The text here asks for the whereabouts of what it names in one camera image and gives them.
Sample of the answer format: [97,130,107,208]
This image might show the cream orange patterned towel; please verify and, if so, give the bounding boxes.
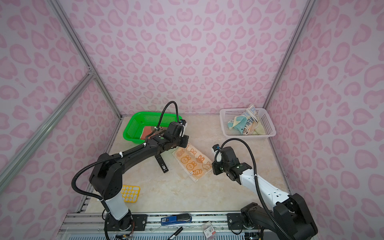
[173,144,213,182]

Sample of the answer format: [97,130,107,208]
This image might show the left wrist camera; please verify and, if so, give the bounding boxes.
[179,119,187,138]

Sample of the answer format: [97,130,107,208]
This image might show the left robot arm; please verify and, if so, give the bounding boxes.
[90,135,189,221]

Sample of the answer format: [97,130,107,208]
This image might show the blue stapler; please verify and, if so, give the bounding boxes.
[160,213,192,226]

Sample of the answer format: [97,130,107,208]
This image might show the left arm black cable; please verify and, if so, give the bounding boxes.
[71,100,182,240]

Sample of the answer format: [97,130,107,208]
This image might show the green plastic basket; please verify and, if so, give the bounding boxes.
[123,112,177,144]

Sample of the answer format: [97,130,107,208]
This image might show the white blue lettered towel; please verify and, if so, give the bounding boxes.
[240,104,260,135]

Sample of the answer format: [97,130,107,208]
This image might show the white plastic basket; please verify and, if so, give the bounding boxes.
[220,108,277,141]

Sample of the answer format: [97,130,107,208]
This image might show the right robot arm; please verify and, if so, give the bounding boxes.
[212,160,319,240]

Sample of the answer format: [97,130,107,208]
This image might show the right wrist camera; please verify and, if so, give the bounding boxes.
[212,144,239,166]

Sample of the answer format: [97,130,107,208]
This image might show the black marker device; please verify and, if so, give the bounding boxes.
[155,154,169,173]

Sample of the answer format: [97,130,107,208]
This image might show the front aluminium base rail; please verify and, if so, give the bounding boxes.
[55,209,316,240]

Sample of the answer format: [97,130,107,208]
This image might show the small plastic bag red label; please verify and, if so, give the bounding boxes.
[202,221,216,240]

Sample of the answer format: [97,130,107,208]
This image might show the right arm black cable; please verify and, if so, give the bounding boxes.
[214,137,296,240]

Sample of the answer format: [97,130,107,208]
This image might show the black pen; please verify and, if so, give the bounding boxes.
[168,227,184,240]

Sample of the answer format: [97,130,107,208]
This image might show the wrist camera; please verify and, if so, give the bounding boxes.
[212,144,239,166]
[179,119,187,138]

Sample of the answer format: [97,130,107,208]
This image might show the aluminium frame rail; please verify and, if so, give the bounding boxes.
[1,1,123,193]

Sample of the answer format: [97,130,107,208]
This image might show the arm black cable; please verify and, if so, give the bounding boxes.
[214,137,296,240]
[71,100,182,240]

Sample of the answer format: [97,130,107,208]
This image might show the yellow calculator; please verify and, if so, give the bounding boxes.
[121,185,141,203]

